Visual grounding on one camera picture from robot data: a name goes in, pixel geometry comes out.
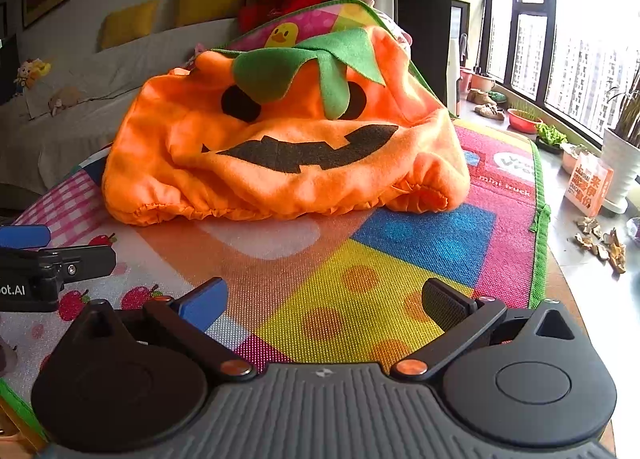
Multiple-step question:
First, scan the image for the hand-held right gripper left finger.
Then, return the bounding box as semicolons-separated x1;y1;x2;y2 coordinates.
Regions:
70;277;257;383

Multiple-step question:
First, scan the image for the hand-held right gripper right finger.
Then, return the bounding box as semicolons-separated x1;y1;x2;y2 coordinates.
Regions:
391;279;577;382

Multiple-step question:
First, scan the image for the yellow plush toy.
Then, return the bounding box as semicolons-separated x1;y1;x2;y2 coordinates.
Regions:
14;58;52;96

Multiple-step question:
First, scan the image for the orange pumpkin costume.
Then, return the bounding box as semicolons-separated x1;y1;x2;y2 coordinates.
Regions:
101;28;471;226

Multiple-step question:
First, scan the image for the pile of dried peels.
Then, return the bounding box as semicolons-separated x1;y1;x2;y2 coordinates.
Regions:
574;216;629;274

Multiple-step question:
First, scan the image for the black framed window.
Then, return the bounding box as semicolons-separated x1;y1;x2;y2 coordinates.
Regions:
470;0;640;150

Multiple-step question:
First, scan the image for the grey covered sofa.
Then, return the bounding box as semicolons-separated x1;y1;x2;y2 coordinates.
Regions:
0;14;251;195

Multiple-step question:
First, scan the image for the green plant tray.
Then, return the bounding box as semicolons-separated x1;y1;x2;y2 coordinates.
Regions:
534;122;569;155

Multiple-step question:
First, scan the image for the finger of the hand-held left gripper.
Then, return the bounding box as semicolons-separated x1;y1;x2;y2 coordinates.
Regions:
39;245;117;283
0;224;52;251

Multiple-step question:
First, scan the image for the colourful cartoon play mat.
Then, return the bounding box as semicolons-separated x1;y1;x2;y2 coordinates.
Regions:
0;0;551;440

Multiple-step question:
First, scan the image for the red plastic basin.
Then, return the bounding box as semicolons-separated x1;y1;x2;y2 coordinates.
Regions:
507;108;544;134

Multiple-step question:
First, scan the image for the white plant pot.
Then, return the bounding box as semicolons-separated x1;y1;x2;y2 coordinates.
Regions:
600;128;640;214

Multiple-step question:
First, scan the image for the small pink pot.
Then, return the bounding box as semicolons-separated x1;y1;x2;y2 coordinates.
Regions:
560;142;592;175

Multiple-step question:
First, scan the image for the yellow cushion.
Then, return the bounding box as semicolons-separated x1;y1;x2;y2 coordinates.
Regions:
175;0;247;28
99;0;162;51

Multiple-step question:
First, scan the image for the pink flower pot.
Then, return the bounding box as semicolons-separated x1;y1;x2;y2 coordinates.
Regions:
460;66;496;93

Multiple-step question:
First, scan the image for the potted plant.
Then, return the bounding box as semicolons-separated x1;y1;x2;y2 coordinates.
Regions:
607;73;640;141

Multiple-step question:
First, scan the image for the small brown plush toy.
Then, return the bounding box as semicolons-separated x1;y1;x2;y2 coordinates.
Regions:
48;86;82;116

